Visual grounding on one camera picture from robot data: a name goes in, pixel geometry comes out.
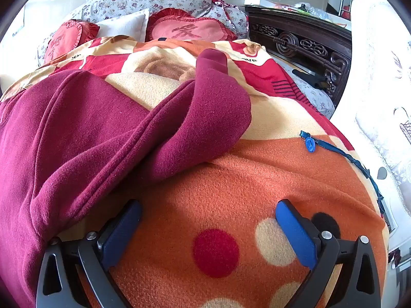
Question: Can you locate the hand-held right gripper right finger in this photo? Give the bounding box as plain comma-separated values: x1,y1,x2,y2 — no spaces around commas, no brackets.
275,199,382,308

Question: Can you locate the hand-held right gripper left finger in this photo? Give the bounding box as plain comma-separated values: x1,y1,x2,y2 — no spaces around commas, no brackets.
36,199,143,308

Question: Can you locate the maroon fleece garment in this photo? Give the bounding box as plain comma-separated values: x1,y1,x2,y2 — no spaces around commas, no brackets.
0,49,252,308

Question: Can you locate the printed orange red blanket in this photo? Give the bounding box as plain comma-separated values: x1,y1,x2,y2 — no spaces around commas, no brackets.
0,35,390,308

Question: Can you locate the floral bed sheet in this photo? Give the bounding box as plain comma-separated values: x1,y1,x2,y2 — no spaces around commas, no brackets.
276,53,336,119

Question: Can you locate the black object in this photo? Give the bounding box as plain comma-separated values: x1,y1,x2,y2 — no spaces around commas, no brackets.
292,68,330,90

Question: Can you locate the white embroidered cloth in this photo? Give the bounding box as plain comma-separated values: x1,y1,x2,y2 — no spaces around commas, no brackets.
331,0,411,251

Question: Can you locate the dark carved wooden cabinet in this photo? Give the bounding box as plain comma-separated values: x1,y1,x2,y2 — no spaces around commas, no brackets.
244,5,353,108

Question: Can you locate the small red heart pillow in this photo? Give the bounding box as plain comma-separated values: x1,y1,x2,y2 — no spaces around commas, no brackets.
44,19,101,65

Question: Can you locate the white pillow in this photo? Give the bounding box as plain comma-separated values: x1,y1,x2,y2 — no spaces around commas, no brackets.
95,8,151,42

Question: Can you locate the large red heart pillow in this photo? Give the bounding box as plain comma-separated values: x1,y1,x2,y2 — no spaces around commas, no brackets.
145,8,239,43

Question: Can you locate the clear plastic bag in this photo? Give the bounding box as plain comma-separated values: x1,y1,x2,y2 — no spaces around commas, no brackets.
300,3,333,20

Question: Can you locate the white flat box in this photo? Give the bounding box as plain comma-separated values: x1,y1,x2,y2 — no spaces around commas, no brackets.
244,0,283,7

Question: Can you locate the blue lanyard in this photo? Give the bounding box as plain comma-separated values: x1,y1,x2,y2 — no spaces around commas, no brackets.
299,130,386,219

